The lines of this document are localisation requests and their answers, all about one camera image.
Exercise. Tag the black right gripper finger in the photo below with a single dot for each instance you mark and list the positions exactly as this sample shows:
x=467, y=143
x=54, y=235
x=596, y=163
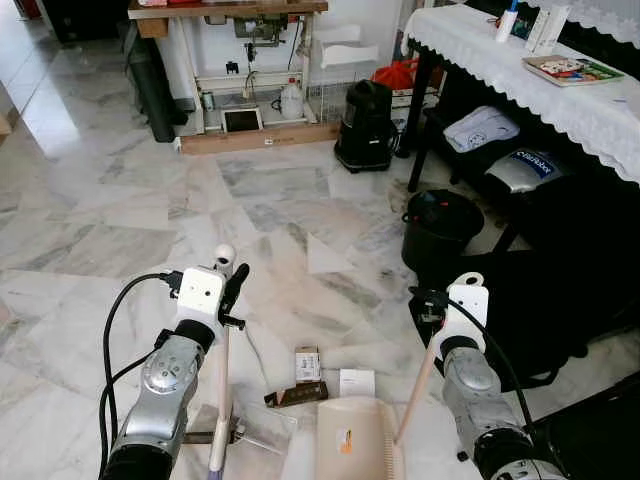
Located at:
x=428, y=297

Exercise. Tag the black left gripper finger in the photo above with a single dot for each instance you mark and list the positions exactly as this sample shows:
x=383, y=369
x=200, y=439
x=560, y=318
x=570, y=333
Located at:
x=240, y=280

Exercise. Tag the small white carton box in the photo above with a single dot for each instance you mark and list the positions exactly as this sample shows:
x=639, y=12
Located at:
x=308, y=364

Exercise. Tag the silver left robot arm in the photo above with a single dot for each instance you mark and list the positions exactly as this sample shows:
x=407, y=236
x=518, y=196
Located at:
x=165, y=385

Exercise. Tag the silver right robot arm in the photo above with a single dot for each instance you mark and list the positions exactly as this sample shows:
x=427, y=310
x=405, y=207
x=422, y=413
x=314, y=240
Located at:
x=475, y=390

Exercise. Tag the black floor appliance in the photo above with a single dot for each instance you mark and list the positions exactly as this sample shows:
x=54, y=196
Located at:
x=366, y=130

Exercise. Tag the black plastic bucket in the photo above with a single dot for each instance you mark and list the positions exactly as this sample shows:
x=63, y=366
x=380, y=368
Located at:
x=440, y=235

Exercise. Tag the large black bag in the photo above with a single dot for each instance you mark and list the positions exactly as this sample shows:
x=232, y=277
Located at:
x=540, y=310

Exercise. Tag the white paper slip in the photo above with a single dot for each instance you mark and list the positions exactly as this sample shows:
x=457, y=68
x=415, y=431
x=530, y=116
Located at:
x=357, y=382

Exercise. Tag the clear plastic bag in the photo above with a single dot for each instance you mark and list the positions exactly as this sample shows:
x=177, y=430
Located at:
x=265, y=425

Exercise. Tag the long wooden plank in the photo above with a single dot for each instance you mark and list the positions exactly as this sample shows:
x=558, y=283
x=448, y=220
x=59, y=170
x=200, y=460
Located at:
x=260, y=138

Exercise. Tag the silver bag with blue label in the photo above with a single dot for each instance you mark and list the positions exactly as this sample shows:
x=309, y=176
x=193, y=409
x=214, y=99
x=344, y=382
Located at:
x=525, y=172

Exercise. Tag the white framed tablet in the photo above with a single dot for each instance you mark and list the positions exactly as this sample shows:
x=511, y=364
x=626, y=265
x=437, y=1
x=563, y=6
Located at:
x=242, y=121

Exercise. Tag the white fabric bag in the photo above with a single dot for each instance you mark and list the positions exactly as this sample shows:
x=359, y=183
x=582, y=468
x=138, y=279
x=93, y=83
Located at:
x=482, y=128

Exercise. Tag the white plastic jug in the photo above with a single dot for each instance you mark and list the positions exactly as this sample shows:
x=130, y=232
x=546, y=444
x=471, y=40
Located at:
x=291, y=102

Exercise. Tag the black chair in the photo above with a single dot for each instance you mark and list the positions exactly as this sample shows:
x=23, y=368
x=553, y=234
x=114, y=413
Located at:
x=600, y=440

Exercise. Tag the black rolled mat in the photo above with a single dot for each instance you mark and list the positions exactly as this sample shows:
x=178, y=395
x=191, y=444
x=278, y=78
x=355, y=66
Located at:
x=152, y=90

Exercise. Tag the red plastic bag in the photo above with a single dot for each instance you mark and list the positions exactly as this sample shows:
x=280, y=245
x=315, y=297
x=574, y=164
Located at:
x=396, y=75

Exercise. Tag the white sewing machine table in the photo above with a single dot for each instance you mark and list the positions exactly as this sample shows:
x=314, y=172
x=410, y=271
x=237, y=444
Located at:
x=185, y=60

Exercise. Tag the table with white lace cloth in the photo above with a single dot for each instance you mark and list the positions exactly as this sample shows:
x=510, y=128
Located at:
x=560, y=110

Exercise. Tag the colourful flat book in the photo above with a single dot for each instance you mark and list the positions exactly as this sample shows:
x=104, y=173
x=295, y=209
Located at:
x=575, y=71

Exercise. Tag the white bottle with blue cap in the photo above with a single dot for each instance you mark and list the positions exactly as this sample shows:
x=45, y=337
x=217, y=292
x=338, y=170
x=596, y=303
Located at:
x=506, y=24

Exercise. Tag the white upright carton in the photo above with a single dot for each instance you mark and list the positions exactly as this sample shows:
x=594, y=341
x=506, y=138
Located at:
x=547, y=30

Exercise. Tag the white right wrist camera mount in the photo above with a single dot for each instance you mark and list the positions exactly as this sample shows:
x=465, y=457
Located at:
x=468, y=312

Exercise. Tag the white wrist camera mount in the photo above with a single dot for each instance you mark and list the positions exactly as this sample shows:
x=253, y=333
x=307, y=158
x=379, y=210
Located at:
x=468, y=312
x=200, y=292

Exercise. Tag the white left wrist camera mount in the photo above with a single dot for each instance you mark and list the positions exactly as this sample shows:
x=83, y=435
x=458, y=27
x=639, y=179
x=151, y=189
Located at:
x=200, y=292

